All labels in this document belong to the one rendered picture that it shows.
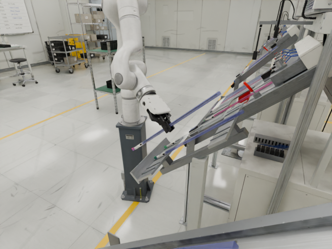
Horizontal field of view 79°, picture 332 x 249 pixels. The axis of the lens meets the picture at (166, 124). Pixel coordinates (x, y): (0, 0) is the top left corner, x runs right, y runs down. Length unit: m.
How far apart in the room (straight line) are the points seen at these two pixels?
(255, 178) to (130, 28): 0.99
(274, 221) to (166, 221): 1.41
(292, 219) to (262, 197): 1.03
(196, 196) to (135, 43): 0.74
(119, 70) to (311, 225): 0.71
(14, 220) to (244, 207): 1.68
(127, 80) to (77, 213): 1.31
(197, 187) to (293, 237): 0.72
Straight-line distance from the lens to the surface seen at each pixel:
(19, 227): 1.98
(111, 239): 0.76
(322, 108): 2.62
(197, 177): 0.95
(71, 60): 6.68
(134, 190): 1.77
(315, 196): 1.30
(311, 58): 1.02
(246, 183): 1.29
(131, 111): 1.39
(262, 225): 0.32
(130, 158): 1.58
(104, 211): 1.81
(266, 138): 1.47
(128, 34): 0.92
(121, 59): 0.82
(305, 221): 0.30
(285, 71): 1.04
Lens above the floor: 1.35
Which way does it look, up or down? 28 degrees down
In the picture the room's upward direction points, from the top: straight up
